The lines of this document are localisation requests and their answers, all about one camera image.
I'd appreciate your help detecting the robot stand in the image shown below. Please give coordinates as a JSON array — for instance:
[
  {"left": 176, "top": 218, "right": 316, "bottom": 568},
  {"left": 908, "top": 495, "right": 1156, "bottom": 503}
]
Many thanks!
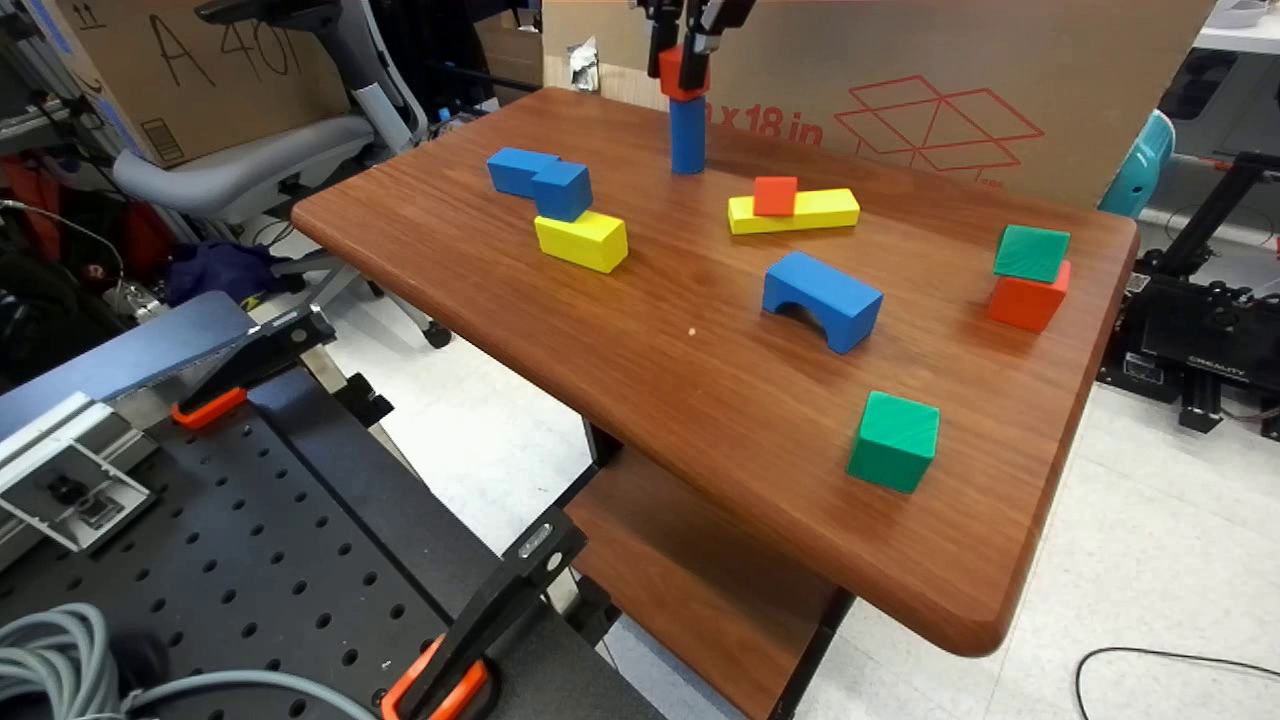
[{"left": 0, "top": 291, "right": 666, "bottom": 720}]

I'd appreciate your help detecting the black and orange clamp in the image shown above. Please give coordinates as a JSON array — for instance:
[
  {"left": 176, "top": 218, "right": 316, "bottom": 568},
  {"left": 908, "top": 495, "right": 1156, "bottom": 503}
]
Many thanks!
[
  {"left": 380, "top": 507, "right": 590, "bottom": 720},
  {"left": 170, "top": 305, "right": 339, "bottom": 432}
]

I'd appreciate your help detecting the blue cylinder block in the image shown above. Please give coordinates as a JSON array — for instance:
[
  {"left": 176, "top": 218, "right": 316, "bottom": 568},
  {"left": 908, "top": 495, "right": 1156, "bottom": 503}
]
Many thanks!
[{"left": 669, "top": 95, "right": 709, "bottom": 176}]

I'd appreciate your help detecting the blue cloth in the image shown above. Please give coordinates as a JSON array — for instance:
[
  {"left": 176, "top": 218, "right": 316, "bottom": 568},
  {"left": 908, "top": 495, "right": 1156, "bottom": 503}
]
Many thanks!
[{"left": 164, "top": 239, "right": 278, "bottom": 307}]

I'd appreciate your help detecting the large orange cube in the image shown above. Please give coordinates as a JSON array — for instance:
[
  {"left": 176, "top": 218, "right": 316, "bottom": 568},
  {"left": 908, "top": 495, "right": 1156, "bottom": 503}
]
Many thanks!
[{"left": 987, "top": 260, "right": 1072, "bottom": 333}]

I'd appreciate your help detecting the teal chair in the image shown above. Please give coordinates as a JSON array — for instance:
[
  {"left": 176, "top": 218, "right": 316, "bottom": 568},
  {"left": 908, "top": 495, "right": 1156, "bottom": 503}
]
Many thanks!
[{"left": 1097, "top": 108, "right": 1177, "bottom": 220}]

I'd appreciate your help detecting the coil of grey cable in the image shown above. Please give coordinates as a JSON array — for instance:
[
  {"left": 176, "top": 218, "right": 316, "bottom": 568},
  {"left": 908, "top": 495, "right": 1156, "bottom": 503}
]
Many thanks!
[{"left": 0, "top": 602, "right": 383, "bottom": 720}]

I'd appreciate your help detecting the aluminium bracket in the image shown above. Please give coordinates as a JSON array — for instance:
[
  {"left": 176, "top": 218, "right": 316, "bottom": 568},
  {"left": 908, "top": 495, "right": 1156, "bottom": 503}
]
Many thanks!
[{"left": 0, "top": 391, "right": 158, "bottom": 554}]

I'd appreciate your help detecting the blue rectangular block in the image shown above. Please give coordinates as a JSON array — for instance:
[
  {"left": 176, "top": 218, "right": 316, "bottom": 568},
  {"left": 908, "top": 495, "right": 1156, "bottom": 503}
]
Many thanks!
[{"left": 487, "top": 148, "right": 562, "bottom": 198}]

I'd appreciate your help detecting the grey office chair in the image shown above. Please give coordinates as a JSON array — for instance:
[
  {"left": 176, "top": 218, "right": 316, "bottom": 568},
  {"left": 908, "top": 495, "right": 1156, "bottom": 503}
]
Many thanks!
[{"left": 111, "top": 0, "right": 454, "bottom": 351}]

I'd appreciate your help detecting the white table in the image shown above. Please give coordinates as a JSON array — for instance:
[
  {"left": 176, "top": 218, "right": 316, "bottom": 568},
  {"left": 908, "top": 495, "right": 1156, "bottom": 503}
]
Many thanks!
[{"left": 1193, "top": 0, "right": 1280, "bottom": 57}]

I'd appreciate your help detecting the black cable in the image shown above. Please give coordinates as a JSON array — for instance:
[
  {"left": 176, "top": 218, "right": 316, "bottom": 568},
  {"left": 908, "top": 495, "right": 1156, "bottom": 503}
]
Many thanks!
[{"left": 1074, "top": 646, "right": 1280, "bottom": 720}]

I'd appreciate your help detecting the blue arch block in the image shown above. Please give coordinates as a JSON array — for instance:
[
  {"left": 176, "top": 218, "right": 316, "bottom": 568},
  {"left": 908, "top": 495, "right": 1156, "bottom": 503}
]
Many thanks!
[{"left": 762, "top": 251, "right": 885, "bottom": 355}]

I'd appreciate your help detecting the orange block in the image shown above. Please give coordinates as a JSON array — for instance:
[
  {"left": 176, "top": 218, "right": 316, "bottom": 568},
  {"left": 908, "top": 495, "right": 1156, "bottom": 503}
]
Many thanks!
[{"left": 658, "top": 45, "right": 712, "bottom": 102}]

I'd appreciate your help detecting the small orange cube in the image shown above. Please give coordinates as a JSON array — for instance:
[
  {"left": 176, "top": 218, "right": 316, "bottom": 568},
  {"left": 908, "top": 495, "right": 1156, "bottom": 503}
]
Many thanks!
[{"left": 752, "top": 176, "right": 800, "bottom": 218}]

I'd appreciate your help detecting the large printed cardboard box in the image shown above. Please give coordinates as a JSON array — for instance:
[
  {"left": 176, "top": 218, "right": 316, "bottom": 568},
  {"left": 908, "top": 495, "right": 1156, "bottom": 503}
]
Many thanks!
[{"left": 540, "top": 0, "right": 1218, "bottom": 212}]

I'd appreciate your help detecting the cardboard box with handwriting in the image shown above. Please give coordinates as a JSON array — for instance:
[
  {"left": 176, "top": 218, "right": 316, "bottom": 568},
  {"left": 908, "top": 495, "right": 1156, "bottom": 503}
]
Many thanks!
[{"left": 28, "top": 0, "right": 353, "bottom": 170}]

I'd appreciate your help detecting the blue cube block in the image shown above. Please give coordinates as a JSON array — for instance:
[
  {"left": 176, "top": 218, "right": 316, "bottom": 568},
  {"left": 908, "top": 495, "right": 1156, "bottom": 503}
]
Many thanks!
[{"left": 531, "top": 160, "right": 594, "bottom": 223}]

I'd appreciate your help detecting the black 3D printer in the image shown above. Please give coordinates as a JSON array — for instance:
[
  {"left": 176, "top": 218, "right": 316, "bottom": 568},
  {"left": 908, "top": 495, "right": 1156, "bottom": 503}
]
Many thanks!
[{"left": 1096, "top": 150, "right": 1280, "bottom": 443}]

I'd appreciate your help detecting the yellow rectangular block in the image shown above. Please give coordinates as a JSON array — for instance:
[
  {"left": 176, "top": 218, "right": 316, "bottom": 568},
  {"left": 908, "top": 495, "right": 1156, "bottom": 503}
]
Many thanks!
[{"left": 534, "top": 209, "right": 630, "bottom": 275}]

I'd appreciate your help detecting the flat green block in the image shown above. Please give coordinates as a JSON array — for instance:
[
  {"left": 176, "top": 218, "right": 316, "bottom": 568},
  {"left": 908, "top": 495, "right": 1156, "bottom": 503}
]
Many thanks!
[{"left": 993, "top": 225, "right": 1072, "bottom": 284}]

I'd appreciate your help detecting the green cube block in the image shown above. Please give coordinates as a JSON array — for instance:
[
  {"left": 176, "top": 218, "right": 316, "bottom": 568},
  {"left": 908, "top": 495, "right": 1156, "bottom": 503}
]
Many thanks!
[{"left": 847, "top": 391, "right": 942, "bottom": 495}]

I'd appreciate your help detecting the long yellow block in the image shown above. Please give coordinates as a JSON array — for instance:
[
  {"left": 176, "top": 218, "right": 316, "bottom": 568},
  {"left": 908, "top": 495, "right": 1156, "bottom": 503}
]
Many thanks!
[{"left": 728, "top": 188, "right": 862, "bottom": 237}]

